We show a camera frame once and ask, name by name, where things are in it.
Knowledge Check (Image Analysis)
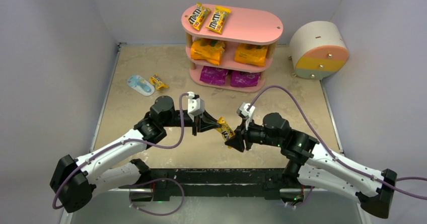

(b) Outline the light blue oval package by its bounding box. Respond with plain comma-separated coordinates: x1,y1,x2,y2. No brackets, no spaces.
127,75,155,96

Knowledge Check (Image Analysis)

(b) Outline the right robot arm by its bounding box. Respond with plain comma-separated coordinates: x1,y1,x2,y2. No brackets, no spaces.
225,113,397,219

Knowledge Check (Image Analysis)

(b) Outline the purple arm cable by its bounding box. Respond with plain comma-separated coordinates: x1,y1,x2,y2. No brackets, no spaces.
52,93,194,210
246,85,427,201

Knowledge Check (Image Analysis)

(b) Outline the round cream drawer cabinet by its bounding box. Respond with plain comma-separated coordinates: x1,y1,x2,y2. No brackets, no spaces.
289,21,349,80

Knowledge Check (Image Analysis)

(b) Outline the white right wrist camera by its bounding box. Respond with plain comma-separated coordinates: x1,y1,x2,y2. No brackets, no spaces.
237,102,256,130

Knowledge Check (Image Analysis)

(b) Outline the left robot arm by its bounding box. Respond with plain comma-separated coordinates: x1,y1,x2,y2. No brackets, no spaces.
49,92,220,213

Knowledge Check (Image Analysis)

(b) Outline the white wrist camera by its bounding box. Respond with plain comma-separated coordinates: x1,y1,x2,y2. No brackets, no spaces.
187,92,205,122
237,102,256,130

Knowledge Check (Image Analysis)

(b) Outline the small yellow M&M's bag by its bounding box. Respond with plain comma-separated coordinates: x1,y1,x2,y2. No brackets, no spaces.
150,74,169,91

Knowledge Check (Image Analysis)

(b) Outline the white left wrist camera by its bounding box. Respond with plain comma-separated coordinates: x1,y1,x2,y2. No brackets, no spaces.
187,92,205,122

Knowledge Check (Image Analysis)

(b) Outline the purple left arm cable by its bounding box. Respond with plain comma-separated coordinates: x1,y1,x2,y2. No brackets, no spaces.
52,93,194,210

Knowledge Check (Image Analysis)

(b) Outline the purple blackcurrant gummy bag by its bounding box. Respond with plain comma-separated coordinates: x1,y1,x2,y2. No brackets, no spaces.
230,70,260,88
200,66,229,86

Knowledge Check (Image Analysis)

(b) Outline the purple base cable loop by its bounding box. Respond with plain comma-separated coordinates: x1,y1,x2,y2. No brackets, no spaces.
129,177,185,217

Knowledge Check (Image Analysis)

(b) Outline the pink three-tier shelf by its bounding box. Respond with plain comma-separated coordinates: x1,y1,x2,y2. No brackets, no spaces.
181,5,283,93

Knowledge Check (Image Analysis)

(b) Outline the orange mango gummy bag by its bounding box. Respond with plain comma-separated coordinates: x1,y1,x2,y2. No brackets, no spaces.
190,38,226,65
234,43,268,66

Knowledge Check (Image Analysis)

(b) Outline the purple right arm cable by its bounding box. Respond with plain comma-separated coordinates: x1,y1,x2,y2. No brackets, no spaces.
246,85,427,201

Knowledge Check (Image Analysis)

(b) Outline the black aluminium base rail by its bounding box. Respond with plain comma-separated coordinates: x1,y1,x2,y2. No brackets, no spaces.
69,167,364,203

